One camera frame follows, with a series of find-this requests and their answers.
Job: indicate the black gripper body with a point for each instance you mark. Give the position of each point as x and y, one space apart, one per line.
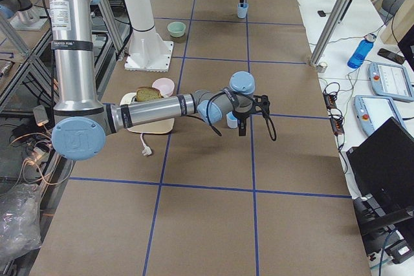
241 116

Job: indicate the blue cup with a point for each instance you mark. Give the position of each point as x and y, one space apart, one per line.
232 121
242 10

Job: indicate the green bowl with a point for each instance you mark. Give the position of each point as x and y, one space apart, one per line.
176 29

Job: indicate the cream toaster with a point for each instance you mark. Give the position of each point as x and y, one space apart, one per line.
150 117

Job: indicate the pink bowl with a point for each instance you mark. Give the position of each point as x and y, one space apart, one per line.
166 86

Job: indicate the white toaster power plug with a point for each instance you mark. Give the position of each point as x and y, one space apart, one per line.
146 151

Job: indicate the bread slice in toaster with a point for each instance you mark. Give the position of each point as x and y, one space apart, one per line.
147 94

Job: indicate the blue water bottle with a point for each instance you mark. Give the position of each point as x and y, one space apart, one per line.
362 50

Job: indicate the near teach pendant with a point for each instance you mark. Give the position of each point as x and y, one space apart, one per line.
373 111

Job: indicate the teach pendant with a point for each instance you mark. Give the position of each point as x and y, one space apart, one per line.
390 80
373 111

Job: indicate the black laptop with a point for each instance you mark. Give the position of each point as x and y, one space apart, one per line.
383 164

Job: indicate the far teach pendant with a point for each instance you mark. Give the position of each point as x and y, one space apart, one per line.
390 80

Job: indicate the black smartphone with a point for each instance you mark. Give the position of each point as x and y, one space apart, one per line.
389 55

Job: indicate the clear plastic bag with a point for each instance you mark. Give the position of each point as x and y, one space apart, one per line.
20 230

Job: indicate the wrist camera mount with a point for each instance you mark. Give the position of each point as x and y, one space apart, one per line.
261 104

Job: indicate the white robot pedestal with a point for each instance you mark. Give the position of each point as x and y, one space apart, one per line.
147 50

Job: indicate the aluminium frame post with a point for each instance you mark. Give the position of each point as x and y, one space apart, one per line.
332 22

